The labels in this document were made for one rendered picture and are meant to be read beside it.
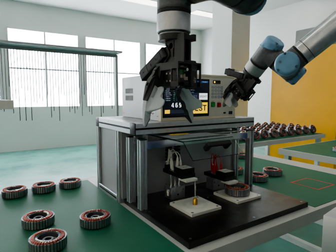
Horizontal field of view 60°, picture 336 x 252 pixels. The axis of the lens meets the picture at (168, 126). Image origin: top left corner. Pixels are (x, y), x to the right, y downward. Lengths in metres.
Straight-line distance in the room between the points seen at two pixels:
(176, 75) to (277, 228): 0.77
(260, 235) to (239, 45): 4.52
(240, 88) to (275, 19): 6.61
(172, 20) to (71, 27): 7.15
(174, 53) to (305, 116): 4.35
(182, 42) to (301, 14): 6.83
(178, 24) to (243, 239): 0.74
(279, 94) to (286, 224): 4.06
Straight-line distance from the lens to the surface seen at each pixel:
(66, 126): 7.55
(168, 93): 1.23
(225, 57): 5.33
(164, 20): 0.65
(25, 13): 7.60
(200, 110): 1.34
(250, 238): 1.10
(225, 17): 5.49
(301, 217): 1.32
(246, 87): 1.22
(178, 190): 1.32
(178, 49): 0.63
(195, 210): 1.17
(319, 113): 4.81
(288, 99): 5.08
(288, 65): 1.00
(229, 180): 1.40
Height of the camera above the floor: 1.22
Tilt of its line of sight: 6 degrees down
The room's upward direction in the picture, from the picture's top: straight up
